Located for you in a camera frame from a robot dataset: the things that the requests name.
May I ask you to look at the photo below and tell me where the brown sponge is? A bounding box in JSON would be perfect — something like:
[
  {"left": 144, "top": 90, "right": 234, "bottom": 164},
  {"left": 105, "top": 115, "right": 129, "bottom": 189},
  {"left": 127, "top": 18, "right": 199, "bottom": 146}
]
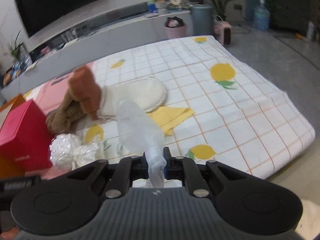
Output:
[{"left": 68, "top": 65, "right": 101, "bottom": 120}]

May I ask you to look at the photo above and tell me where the grey blue trash can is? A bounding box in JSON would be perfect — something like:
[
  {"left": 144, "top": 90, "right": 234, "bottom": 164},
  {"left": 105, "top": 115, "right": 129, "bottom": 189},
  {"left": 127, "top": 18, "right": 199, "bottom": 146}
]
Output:
[{"left": 190, "top": 4, "right": 214, "bottom": 36}]

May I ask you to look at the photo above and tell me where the checked lemon tablecloth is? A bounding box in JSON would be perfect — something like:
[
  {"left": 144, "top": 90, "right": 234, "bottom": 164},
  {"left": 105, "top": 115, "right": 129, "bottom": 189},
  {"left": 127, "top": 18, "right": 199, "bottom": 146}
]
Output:
[{"left": 22, "top": 35, "right": 316, "bottom": 181}]

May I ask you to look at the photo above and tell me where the orange white storage box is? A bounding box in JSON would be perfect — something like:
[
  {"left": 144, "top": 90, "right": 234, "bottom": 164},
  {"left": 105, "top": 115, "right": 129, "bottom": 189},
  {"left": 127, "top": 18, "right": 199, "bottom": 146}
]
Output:
[{"left": 1, "top": 94, "right": 25, "bottom": 180}]

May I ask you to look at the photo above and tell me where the red cardboard box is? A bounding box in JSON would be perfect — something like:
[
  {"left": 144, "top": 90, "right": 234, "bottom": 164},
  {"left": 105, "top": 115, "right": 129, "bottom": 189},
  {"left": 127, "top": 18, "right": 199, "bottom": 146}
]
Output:
[{"left": 10, "top": 100, "right": 54, "bottom": 172}]

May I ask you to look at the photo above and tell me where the clear plastic wrapped bundle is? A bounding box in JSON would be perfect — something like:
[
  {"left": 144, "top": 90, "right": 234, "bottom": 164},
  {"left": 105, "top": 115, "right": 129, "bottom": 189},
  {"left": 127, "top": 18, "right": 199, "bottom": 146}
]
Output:
[{"left": 49, "top": 133, "right": 105, "bottom": 171}]

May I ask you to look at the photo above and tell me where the yellow cleaning cloth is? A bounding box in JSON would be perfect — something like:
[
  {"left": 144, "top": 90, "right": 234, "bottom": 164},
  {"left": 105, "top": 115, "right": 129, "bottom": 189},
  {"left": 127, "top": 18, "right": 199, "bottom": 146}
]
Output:
[{"left": 147, "top": 106, "right": 195, "bottom": 135}]

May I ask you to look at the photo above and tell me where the pink trash bin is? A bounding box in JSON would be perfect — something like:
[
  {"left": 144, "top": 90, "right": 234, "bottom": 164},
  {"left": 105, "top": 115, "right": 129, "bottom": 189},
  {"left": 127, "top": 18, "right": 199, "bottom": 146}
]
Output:
[{"left": 164, "top": 16, "right": 187, "bottom": 39}]

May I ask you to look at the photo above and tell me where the pink small heater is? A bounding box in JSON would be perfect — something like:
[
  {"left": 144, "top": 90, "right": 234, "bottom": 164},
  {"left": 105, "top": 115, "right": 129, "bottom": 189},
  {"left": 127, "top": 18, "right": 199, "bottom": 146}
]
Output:
[{"left": 214, "top": 15, "right": 232, "bottom": 46}]

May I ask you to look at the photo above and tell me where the brown braided headband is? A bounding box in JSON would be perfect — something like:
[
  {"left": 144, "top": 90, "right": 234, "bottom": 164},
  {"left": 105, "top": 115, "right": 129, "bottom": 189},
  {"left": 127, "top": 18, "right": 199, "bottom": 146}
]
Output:
[{"left": 46, "top": 88, "right": 85, "bottom": 134}]

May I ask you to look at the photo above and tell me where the blue water bottle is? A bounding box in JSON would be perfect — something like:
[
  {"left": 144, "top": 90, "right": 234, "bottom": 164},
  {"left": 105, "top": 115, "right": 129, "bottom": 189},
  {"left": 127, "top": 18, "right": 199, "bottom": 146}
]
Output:
[{"left": 253, "top": 0, "right": 270, "bottom": 31}]

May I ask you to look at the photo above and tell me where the beige slipper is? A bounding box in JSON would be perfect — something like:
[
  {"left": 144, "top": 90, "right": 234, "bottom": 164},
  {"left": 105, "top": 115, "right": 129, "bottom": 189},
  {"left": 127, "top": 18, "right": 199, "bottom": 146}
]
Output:
[{"left": 97, "top": 77, "right": 167, "bottom": 119}]

